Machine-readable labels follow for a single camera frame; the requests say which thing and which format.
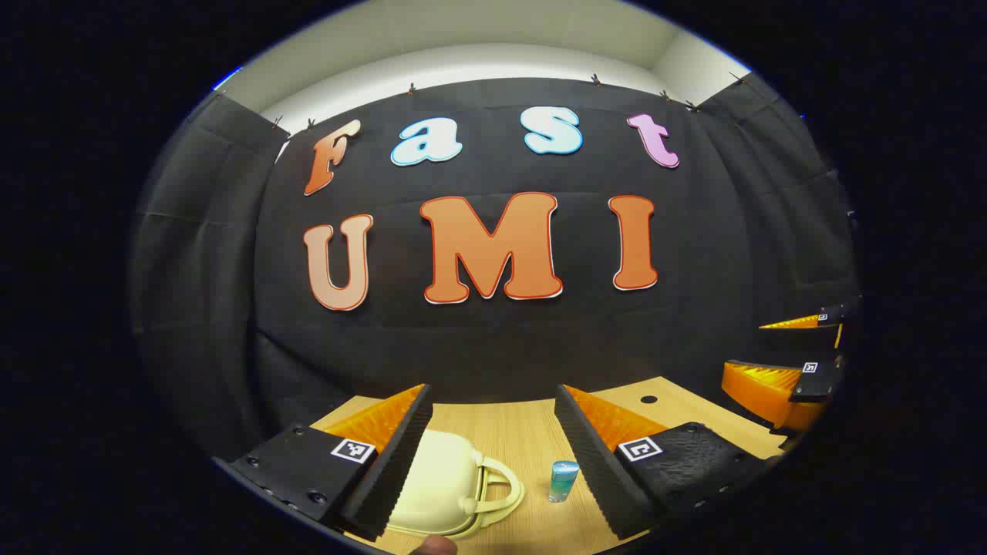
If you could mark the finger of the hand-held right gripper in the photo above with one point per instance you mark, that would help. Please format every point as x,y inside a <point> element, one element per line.
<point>759,385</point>
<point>837,314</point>

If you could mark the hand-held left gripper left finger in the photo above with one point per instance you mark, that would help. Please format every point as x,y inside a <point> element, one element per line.
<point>401,462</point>

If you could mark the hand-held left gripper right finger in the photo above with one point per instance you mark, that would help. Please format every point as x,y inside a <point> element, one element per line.
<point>590,462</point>

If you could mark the blue capped clear bottle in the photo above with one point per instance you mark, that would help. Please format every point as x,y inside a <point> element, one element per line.
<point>564,482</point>

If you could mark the pale yellow suitcase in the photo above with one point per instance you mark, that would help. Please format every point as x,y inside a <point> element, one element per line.
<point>439,478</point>

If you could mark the black backdrop cloth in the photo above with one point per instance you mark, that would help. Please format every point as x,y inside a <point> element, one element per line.
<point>501,339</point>

